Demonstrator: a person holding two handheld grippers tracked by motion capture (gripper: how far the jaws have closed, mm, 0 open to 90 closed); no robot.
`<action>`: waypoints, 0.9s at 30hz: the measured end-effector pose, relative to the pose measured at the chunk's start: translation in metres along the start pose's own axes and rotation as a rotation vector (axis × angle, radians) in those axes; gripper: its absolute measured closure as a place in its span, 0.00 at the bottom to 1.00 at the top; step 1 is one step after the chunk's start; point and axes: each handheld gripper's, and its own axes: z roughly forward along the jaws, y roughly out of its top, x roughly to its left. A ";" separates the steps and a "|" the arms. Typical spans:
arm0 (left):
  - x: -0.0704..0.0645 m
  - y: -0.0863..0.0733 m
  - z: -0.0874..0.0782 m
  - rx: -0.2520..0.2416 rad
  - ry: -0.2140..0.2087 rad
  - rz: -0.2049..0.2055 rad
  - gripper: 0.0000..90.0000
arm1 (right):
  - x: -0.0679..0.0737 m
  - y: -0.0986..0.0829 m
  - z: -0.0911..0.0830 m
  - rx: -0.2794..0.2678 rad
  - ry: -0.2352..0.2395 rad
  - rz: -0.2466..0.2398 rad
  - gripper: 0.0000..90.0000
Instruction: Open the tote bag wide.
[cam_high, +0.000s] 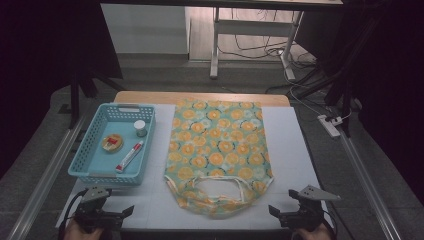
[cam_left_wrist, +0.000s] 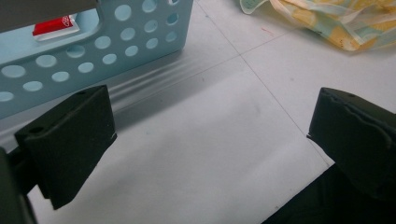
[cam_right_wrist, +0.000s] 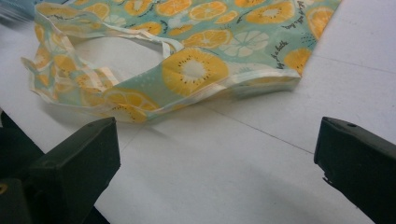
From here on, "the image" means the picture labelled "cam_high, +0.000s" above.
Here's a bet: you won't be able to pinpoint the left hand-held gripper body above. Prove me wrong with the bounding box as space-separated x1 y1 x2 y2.
73 186 124 233

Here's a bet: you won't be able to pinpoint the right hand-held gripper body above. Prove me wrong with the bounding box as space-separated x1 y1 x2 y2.
279 185 342 232

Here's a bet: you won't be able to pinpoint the light blue plastic basket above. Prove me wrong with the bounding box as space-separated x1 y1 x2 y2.
67 102 157 187

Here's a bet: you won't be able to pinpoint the white tube with red ends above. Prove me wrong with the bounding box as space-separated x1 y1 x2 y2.
115 140 145 174

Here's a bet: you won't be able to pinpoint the small jar with white lid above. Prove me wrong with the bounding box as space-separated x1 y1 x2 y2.
133 119 148 138

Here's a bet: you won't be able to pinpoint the orange floral cloth bag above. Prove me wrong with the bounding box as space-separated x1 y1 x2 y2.
163 97 275 219

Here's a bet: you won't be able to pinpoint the person's right hand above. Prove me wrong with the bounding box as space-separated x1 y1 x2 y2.
294 223 332 240

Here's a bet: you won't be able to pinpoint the person's left hand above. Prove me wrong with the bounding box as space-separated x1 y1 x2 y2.
63 220 105 240

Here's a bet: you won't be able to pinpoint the white table mat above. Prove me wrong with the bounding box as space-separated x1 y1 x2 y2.
55 103 334 231

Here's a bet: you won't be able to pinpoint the white power strip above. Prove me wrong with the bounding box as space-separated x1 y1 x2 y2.
317 114 344 138

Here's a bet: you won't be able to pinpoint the black metal stand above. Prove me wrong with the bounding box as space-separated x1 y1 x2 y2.
293 49 368 138
68 66 127 130

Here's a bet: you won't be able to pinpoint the dark curtain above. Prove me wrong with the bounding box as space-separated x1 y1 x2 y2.
333 0 424 205
0 0 124 179

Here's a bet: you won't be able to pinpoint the white partition panel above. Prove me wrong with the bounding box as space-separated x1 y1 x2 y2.
100 3 191 55

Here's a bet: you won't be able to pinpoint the right hand-held gripper cable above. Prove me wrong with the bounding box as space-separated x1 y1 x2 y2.
319 209 338 240

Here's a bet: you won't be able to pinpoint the aluminium rail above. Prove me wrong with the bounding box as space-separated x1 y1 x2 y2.
6 113 88 240
338 133 403 240

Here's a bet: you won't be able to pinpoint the white cable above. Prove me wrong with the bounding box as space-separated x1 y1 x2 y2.
283 66 353 122

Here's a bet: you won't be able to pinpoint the black floor cables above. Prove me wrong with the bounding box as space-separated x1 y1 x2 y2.
218 33 318 68

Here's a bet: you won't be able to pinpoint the white desk frame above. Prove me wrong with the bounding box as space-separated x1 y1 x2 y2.
209 6 305 81

